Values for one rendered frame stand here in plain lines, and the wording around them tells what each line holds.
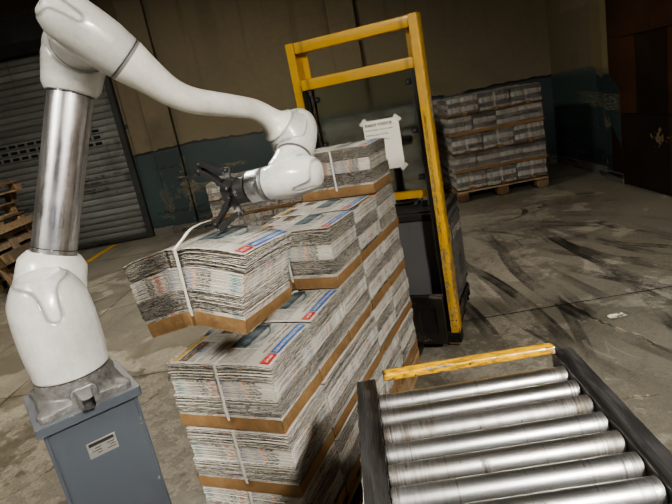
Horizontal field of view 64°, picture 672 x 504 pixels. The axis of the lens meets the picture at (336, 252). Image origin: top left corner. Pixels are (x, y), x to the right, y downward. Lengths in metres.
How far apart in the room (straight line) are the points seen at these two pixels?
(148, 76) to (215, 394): 0.93
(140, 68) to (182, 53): 7.51
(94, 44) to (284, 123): 0.49
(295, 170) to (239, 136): 7.23
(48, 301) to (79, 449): 0.31
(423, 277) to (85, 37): 2.48
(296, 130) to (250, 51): 7.13
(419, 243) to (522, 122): 4.11
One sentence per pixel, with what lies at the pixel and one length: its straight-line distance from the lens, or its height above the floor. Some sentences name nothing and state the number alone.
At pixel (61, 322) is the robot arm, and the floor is 1.18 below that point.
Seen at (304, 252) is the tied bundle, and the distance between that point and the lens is 2.01.
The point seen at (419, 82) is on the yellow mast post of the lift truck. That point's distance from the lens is 2.92.
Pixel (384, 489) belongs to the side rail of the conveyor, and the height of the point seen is 0.80.
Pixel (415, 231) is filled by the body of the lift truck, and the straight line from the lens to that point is 3.21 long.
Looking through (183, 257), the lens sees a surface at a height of 1.17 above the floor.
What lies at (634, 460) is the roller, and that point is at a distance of 1.14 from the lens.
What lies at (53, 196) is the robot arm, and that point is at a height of 1.41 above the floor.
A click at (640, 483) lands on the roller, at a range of 1.09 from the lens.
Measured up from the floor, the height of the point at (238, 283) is 1.09.
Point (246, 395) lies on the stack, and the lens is 1.65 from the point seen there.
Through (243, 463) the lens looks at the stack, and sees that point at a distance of 1.81.
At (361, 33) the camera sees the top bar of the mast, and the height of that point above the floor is 1.81.
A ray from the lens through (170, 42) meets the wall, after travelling 8.84.
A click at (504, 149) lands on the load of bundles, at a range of 7.08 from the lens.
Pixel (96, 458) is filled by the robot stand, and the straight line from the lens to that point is 1.29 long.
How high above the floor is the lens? 1.49
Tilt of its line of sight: 15 degrees down
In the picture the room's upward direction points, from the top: 11 degrees counter-clockwise
